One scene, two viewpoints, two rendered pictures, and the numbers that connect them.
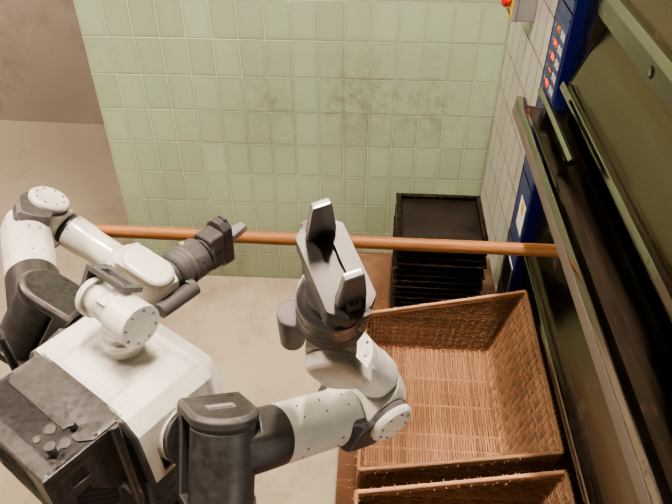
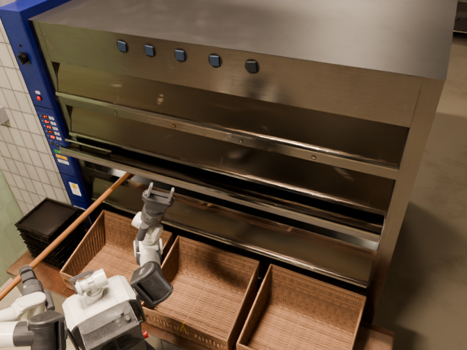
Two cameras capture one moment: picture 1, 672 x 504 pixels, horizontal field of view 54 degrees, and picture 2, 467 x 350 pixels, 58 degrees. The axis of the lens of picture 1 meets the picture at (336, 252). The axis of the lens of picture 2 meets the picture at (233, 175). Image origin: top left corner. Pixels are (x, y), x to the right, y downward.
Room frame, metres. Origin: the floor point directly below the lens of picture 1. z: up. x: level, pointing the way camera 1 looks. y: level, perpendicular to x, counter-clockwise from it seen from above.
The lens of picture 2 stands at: (-0.24, 1.02, 2.79)
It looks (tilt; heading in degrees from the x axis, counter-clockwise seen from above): 39 degrees down; 293
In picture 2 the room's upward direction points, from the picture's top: 3 degrees counter-clockwise
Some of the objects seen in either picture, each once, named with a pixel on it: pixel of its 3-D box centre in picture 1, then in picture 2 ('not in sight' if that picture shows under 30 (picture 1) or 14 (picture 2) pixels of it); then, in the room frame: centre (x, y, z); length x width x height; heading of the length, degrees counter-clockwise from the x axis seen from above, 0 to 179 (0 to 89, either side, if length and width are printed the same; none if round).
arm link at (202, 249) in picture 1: (204, 251); (30, 284); (1.10, 0.29, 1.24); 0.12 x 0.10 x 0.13; 142
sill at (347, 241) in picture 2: not in sight; (215, 203); (0.56, -0.56, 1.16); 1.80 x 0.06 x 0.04; 177
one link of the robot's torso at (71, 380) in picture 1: (113, 427); (108, 326); (0.62, 0.35, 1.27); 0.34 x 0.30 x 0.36; 52
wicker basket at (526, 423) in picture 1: (446, 389); (119, 260); (1.14, -0.30, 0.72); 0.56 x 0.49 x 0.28; 176
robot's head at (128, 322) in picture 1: (119, 317); (93, 283); (0.67, 0.31, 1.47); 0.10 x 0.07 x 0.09; 52
